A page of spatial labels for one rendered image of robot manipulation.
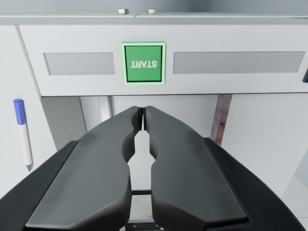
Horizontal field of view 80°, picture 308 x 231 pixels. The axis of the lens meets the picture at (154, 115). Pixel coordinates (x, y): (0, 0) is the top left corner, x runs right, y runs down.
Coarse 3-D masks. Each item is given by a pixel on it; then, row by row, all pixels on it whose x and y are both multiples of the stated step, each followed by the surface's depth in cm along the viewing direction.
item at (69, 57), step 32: (32, 32) 23; (64, 32) 23; (96, 32) 23; (128, 32) 23; (160, 32) 23; (192, 32) 23; (224, 32) 24; (256, 32) 24; (288, 32) 24; (32, 64) 24; (64, 64) 25; (96, 64) 25; (192, 64) 26; (224, 64) 26; (256, 64) 26; (288, 64) 26
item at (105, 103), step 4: (100, 96) 39; (104, 96) 39; (108, 96) 40; (100, 100) 39; (104, 100) 40; (108, 100) 40; (100, 104) 40; (104, 104) 40; (108, 104) 40; (100, 108) 40; (104, 108) 40; (108, 108) 40; (100, 112) 41; (104, 112) 41; (108, 112) 41; (104, 116) 41; (108, 116) 42; (104, 120) 42
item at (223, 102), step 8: (224, 96) 40; (216, 104) 44; (224, 104) 41; (216, 112) 44; (224, 112) 42; (216, 120) 45; (224, 120) 43; (216, 128) 45; (224, 128) 44; (216, 136) 46
